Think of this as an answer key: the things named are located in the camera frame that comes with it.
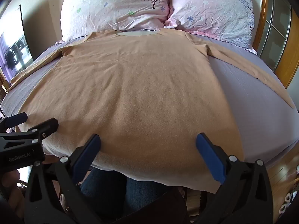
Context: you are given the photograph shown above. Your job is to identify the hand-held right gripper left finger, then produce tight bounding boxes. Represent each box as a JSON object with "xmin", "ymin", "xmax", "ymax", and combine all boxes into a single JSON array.
[{"xmin": 24, "ymin": 134, "xmax": 102, "ymax": 224}]

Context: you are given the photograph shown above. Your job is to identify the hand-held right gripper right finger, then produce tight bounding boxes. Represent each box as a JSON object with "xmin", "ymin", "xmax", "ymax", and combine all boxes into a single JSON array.
[{"xmin": 196, "ymin": 133, "xmax": 280, "ymax": 224}]

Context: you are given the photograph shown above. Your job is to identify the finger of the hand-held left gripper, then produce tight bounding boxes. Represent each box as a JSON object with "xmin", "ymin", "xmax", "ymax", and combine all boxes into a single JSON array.
[
  {"xmin": 26, "ymin": 118, "xmax": 59, "ymax": 143},
  {"xmin": 0, "ymin": 112, "xmax": 28, "ymax": 129}
]

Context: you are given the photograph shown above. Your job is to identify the tan long-sleeved shirt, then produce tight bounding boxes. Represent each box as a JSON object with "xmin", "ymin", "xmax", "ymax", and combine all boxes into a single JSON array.
[{"xmin": 7, "ymin": 27, "xmax": 295, "ymax": 194}]

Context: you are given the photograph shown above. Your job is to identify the person's left hand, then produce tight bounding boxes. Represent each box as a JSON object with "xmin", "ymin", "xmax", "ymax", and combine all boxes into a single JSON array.
[{"xmin": 0, "ymin": 169, "xmax": 26, "ymax": 215}]

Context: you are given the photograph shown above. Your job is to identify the person's legs in blue jeans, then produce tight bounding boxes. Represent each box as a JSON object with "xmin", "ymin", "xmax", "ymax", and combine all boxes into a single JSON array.
[{"xmin": 78, "ymin": 167, "xmax": 173, "ymax": 216}]

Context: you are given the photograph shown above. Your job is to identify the bed with lavender sheet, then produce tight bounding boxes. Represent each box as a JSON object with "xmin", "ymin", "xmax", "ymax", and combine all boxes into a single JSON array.
[{"xmin": 0, "ymin": 33, "xmax": 299, "ymax": 171}]

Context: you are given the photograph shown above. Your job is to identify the window with purple curtain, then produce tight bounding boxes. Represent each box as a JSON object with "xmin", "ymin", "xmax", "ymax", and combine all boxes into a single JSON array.
[{"xmin": 0, "ymin": 5, "xmax": 34, "ymax": 77}]

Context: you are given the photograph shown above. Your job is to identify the floral pillow with tree print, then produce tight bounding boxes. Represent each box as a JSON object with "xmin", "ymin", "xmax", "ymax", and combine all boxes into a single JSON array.
[{"xmin": 55, "ymin": 0, "xmax": 174, "ymax": 44}]

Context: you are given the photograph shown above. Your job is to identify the pink floral pillow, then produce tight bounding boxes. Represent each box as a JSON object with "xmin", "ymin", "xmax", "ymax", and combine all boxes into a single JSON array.
[{"xmin": 164, "ymin": 0, "xmax": 258, "ymax": 55}]

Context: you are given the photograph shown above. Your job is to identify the wooden wardrobe with glass door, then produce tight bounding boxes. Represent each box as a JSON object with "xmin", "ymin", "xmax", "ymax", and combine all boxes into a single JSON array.
[{"xmin": 258, "ymin": 0, "xmax": 292, "ymax": 71}]

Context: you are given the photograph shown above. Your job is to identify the wooden glass door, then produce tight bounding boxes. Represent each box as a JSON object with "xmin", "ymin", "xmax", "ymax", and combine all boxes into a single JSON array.
[{"xmin": 252, "ymin": 0, "xmax": 299, "ymax": 89}]

